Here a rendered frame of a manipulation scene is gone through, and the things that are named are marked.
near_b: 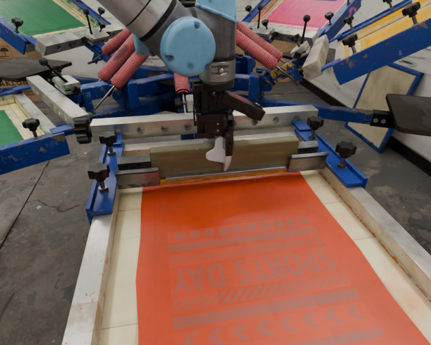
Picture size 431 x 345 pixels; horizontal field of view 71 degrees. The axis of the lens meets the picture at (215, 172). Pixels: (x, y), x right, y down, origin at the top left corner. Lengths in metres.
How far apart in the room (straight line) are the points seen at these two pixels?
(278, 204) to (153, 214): 0.28
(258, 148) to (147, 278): 0.38
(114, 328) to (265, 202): 0.39
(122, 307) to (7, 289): 1.53
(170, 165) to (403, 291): 0.51
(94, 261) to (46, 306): 1.31
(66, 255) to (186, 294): 1.58
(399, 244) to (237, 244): 0.29
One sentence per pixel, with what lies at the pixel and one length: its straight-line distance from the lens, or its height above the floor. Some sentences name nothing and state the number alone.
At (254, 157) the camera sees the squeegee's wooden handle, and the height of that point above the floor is 1.02.
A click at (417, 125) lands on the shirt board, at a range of 1.29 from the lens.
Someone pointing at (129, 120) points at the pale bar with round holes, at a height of 1.04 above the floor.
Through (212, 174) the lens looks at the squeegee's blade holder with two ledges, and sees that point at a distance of 0.72.
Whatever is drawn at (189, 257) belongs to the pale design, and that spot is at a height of 0.96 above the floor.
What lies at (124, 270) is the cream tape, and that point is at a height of 0.96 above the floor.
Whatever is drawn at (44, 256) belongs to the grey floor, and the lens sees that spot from 2.12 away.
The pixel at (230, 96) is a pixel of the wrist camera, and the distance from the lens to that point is 0.65.
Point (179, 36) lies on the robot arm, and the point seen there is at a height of 1.32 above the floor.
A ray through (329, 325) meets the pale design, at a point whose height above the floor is 0.96.
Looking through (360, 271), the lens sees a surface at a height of 0.96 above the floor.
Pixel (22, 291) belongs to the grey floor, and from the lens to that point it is 1.98.
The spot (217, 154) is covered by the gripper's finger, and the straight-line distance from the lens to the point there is 0.69.
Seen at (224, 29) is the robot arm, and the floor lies 1.31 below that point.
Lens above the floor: 1.39
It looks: 33 degrees down
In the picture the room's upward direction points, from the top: straight up
